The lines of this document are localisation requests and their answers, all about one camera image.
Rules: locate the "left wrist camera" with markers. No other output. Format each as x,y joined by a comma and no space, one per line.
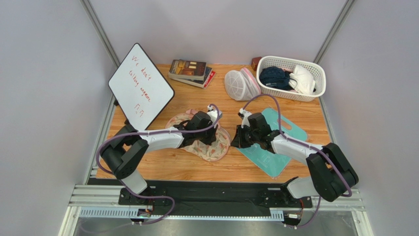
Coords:
214,113

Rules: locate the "aluminium frame rail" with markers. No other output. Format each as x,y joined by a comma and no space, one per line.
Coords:
105,201

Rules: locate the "white plastic basket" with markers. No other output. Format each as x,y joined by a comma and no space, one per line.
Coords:
289,65

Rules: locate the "white bra in basket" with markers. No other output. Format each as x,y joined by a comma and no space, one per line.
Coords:
302,81

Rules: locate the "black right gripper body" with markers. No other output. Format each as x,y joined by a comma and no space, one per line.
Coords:
244,138

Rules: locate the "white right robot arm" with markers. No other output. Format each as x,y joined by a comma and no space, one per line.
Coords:
331,174

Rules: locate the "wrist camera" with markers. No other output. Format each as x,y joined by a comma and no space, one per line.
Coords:
214,113
244,115

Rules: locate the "dark blue knit garment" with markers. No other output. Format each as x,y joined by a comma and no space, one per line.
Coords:
275,78

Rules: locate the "small brown wooden block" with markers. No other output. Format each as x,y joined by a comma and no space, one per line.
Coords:
255,62

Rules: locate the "white whiteboard with red writing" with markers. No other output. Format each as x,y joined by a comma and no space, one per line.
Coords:
140,89

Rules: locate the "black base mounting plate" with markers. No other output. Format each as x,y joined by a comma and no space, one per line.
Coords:
193,198

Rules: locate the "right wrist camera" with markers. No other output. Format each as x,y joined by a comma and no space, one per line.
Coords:
244,115

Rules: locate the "floral mesh laundry bag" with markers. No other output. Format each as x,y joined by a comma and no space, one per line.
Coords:
210,153

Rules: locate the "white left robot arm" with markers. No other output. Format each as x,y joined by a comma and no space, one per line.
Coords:
123,152

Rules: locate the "teal folding board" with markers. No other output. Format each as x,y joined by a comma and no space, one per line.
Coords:
274,162

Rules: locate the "white round mesh laundry bag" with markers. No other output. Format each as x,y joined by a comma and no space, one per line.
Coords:
241,85

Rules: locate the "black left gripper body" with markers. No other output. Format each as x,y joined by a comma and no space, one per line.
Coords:
205,136

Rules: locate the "top dark book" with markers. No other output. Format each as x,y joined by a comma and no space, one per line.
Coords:
187,69

